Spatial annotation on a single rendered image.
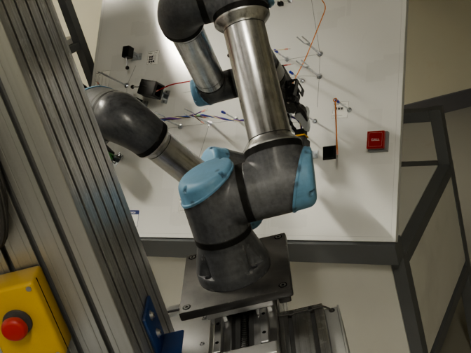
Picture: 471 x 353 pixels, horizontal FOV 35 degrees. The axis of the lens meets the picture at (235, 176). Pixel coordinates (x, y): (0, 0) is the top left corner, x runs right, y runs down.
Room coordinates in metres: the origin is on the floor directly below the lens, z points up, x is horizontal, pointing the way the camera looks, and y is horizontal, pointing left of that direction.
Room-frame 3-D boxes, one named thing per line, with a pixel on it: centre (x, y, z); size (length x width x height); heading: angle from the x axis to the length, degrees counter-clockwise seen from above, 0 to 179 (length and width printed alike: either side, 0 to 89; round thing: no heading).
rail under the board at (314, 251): (2.08, 0.12, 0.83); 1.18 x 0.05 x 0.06; 56
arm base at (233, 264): (1.32, 0.06, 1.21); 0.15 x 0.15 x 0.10
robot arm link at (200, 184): (1.32, 0.05, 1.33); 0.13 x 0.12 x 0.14; 83
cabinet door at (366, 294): (1.94, -0.12, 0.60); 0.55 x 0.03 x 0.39; 56
